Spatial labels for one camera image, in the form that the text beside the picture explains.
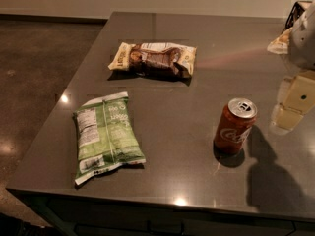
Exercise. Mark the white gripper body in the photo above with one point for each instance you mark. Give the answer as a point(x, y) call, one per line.
point(304, 41)

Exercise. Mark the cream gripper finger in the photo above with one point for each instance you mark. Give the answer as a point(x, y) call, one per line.
point(283, 121)
point(301, 93)

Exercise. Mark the brown chip bag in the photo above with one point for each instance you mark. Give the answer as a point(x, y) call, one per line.
point(162, 59)

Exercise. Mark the pale snack bag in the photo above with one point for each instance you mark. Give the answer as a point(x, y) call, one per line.
point(281, 43)

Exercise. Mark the green jalapeno chip bag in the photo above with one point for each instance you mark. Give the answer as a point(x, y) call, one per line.
point(106, 139)

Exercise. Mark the red cola can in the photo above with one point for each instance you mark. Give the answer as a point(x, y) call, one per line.
point(236, 121)

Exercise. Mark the black wire basket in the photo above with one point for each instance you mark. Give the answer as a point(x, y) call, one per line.
point(298, 8)

